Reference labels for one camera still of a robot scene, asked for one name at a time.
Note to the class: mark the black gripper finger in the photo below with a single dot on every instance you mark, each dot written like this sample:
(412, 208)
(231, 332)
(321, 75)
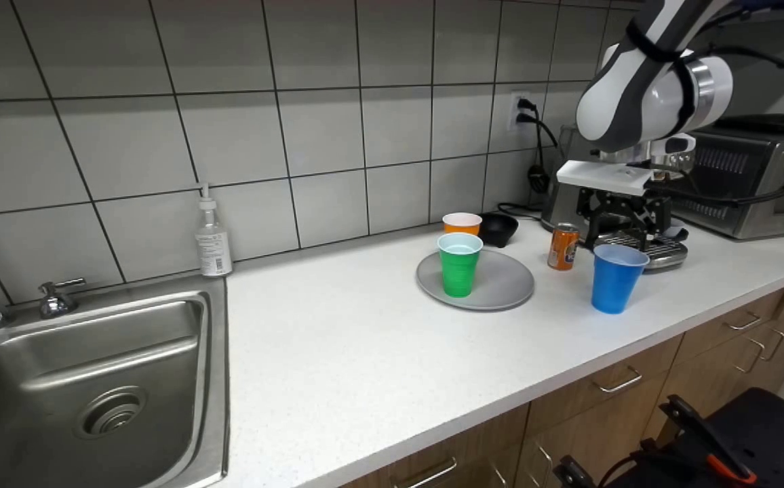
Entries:
(660, 220)
(599, 225)

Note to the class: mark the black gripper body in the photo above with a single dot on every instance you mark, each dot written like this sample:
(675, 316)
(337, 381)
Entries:
(625, 204)

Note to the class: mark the blue plastic cup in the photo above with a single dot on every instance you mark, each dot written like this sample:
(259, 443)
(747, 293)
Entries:
(614, 286)

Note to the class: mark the orange plastic cup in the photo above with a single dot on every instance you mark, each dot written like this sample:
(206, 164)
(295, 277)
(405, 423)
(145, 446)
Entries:
(462, 223)

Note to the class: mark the green plastic cup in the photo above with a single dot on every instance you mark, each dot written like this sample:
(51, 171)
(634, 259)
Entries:
(461, 273)

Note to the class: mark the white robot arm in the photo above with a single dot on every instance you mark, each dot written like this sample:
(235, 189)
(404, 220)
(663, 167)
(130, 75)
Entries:
(644, 82)

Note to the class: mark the grey round plate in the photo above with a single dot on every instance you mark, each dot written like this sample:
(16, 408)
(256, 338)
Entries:
(504, 286)

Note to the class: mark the stainless espresso machine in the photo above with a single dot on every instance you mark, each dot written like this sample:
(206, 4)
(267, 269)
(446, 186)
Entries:
(665, 259)

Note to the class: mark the orange soda can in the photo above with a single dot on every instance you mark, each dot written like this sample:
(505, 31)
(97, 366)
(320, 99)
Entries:
(566, 248)

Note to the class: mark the small black bowl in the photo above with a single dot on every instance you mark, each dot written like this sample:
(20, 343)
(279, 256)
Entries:
(500, 232)

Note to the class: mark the wooden base cabinet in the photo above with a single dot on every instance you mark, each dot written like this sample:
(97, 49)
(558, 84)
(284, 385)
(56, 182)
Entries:
(589, 423)

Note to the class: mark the black cart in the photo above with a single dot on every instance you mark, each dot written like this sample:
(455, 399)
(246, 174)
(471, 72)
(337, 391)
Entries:
(754, 443)

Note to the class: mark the clear soap pump bottle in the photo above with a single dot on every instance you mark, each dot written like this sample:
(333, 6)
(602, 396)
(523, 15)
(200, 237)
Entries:
(212, 248)

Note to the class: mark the stainless steel sink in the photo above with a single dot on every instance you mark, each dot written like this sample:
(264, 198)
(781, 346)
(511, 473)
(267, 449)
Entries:
(93, 389)

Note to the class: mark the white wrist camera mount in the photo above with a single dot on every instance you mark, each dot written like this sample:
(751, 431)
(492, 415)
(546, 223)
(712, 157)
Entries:
(603, 174)

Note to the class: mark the wall power outlet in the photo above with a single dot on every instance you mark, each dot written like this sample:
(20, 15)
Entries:
(528, 109)

